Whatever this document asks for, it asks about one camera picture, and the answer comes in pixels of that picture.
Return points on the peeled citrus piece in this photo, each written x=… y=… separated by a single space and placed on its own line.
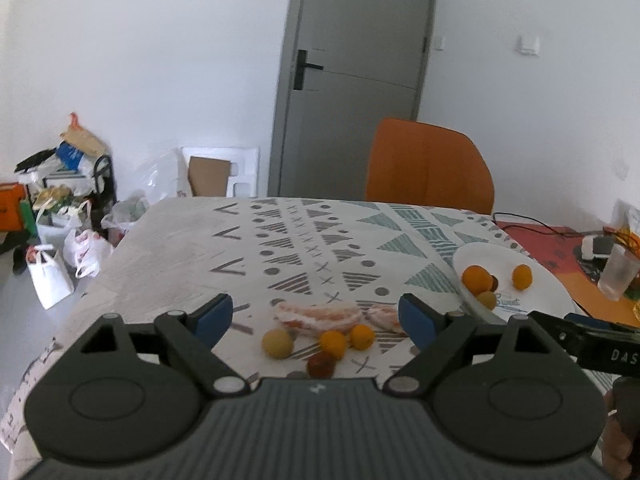
x=382 y=317
x=320 y=316

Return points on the person's right hand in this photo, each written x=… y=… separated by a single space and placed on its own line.
x=617 y=452

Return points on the grey door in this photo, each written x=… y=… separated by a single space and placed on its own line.
x=350 y=35

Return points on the black storage cart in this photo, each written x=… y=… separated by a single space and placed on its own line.
x=105 y=175

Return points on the yellow-green plum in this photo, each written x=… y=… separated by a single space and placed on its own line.
x=486 y=300
x=277 y=344

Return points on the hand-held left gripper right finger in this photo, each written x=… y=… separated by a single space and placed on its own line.
x=415 y=317

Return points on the brown paper bag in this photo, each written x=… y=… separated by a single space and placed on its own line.
x=82 y=140

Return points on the orange apricot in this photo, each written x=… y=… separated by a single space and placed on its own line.
x=362 y=336
x=522 y=276
x=333 y=344
x=475 y=278

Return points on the dark red jujube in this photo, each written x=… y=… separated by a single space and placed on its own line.
x=320 y=364
x=494 y=283

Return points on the white styrofoam packaging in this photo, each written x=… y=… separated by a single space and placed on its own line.
x=245 y=160

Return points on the blue white bag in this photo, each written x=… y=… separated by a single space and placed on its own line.
x=70 y=156

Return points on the red orange table mat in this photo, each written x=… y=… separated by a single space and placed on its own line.
x=587 y=290

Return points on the crumpled white plastic bag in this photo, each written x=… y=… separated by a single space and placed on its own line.
x=125 y=215

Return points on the plain white plastic bag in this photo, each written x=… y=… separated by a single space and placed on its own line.
x=50 y=280

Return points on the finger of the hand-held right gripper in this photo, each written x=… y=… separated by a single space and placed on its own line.
x=562 y=335

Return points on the white carton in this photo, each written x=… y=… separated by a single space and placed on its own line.
x=620 y=212

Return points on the brown cardboard piece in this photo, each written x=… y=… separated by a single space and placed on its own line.
x=207 y=177

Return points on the small white wall switch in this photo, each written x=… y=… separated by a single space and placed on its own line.
x=440 y=43

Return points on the white light switch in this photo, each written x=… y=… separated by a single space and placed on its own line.
x=528 y=44

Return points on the clear plastic bag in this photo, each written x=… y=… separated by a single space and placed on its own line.
x=160 y=175

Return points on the white bag with green contents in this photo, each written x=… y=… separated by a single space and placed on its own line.
x=62 y=210

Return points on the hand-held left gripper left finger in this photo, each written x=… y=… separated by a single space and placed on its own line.
x=215 y=317

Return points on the orange box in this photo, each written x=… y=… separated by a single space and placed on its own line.
x=10 y=205

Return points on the white plate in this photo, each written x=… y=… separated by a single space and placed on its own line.
x=545 y=295

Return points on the patterned white tablecloth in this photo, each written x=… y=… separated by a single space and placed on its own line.
x=175 y=250

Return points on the white bag with red contents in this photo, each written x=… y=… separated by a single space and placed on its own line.
x=87 y=252

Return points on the clear plastic cup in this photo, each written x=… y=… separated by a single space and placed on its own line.
x=617 y=275

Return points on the white black charger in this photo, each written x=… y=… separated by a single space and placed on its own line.
x=590 y=249

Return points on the orange chair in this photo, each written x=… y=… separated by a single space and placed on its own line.
x=425 y=165

